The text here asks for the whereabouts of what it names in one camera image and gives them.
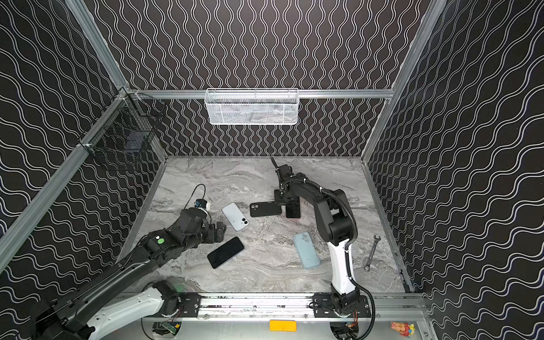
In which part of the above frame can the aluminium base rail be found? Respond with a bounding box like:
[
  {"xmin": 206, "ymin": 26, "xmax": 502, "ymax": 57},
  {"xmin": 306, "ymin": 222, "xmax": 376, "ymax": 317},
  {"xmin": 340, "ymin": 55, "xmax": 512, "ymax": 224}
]
[{"xmin": 139, "ymin": 292, "xmax": 426, "ymax": 320}]

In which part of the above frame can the silver spanner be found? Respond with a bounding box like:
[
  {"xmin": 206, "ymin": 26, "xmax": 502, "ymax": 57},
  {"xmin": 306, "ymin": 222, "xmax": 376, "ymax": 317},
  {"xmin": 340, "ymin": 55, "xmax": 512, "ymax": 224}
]
[{"xmin": 364, "ymin": 235, "xmax": 381, "ymax": 272}]

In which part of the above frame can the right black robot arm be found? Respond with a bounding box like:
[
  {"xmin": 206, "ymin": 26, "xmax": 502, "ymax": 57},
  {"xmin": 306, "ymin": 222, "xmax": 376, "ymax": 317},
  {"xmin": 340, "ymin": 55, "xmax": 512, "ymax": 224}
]
[{"xmin": 271, "ymin": 158, "xmax": 376, "ymax": 339}]

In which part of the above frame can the black phone screen up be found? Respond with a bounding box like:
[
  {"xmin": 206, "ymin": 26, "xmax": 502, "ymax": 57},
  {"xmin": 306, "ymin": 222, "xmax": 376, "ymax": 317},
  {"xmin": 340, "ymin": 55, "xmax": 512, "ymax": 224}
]
[{"xmin": 207, "ymin": 237, "xmax": 245, "ymax": 269}]

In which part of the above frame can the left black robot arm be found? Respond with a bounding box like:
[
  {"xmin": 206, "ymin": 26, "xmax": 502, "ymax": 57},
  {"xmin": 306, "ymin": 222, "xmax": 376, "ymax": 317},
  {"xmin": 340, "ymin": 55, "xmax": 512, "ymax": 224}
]
[{"xmin": 30, "ymin": 208, "xmax": 226, "ymax": 339}]

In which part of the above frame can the red yellow toy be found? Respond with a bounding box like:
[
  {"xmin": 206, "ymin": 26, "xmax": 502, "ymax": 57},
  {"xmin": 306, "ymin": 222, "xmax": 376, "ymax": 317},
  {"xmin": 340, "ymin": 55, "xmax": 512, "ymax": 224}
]
[{"xmin": 390, "ymin": 322, "xmax": 415, "ymax": 337}]

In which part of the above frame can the black wire basket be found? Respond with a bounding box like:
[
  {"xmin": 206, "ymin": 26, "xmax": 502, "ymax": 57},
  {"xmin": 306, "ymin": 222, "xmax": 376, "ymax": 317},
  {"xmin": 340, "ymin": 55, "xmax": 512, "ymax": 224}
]
[{"xmin": 82, "ymin": 88, "xmax": 167, "ymax": 171}]

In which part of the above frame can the light blue phone case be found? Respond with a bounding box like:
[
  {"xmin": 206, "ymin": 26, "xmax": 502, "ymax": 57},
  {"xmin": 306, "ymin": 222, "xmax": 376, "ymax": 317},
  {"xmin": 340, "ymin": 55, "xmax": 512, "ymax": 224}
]
[{"xmin": 293, "ymin": 232, "xmax": 321, "ymax": 269}]

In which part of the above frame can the yellow block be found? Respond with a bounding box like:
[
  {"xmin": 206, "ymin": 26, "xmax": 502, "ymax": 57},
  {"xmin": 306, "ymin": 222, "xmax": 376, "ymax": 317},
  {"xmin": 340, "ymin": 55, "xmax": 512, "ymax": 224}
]
[{"xmin": 269, "ymin": 320, "xmax": 297, "ymax": 332}]

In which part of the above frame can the white wire mesh basket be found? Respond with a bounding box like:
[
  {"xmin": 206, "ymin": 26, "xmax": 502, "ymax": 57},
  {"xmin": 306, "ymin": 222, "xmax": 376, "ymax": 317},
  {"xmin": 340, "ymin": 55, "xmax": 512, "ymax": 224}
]
[{"xmin": 204, "ymin": 88, "xmax": 300, "ymax": 126}]

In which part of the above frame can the black phone case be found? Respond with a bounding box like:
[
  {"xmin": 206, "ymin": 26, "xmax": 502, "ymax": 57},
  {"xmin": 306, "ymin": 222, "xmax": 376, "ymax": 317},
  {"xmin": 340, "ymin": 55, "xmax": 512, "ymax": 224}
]
[{"xmin": 249, "ymin": 201, "xmax": 283, "ymax": 218}]

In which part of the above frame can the black phone purple edge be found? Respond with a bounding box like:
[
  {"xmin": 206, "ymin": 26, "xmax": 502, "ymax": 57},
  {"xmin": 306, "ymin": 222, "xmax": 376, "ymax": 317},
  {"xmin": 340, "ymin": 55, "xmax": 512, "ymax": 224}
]
[{"xmin": 285, "ymin": 198, "xmax": 301, "ymax": 219}]

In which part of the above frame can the white phone face down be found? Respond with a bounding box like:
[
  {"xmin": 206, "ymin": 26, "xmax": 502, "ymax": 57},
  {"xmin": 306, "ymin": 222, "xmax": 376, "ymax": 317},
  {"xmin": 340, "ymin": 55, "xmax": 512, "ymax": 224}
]
[{"xmin": 222, "ymin": 203, "xmax": 249, "ymax": 232}]

